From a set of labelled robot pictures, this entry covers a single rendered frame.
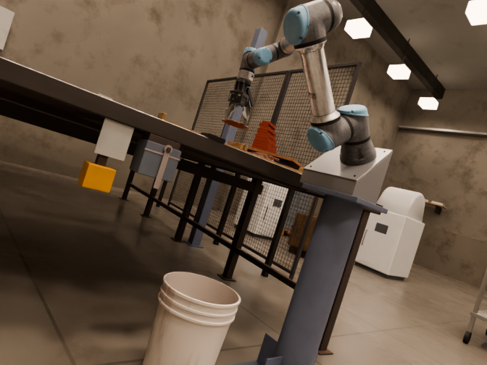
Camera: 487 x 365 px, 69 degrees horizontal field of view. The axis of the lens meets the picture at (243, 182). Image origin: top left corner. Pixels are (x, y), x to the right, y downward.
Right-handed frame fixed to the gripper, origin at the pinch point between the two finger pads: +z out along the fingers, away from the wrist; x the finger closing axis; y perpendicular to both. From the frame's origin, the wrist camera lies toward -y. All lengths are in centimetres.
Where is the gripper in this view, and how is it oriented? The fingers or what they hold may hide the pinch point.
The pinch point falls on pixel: (235, 123)
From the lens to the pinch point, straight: 173.3
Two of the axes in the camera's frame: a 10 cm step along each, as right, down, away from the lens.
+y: -3.8, -0.7, -9.2
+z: -2.5, 9.7, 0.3
